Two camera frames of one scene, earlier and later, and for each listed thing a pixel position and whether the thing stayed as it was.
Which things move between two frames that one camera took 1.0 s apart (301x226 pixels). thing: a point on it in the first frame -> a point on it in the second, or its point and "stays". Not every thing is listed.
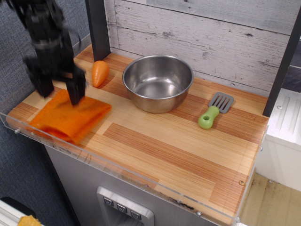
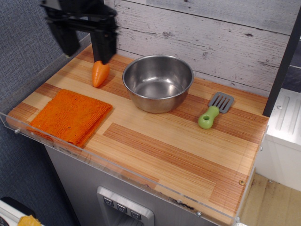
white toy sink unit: [279, 158] stays
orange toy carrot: [100, 69] stays
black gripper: [50, 61] -> [91, 15]
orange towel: [59, 117] stays
